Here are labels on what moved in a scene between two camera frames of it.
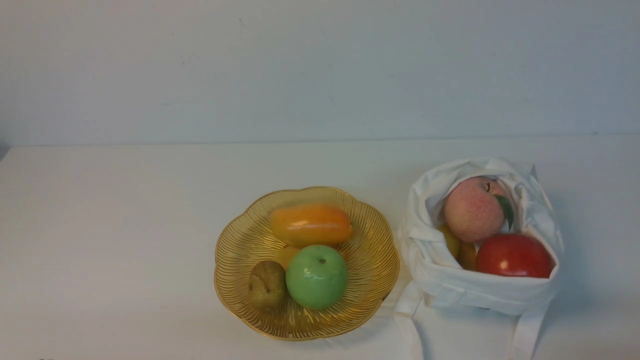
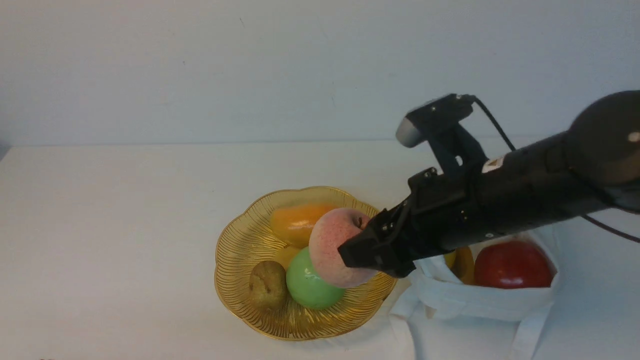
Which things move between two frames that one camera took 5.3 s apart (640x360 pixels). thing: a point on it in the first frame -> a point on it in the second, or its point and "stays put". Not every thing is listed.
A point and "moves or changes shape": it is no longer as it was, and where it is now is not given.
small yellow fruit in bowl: [284, 256] stays put
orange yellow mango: [310, 223] stays put
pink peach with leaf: [476, 208] moves or changes shape
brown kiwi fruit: [267, 284] stays put
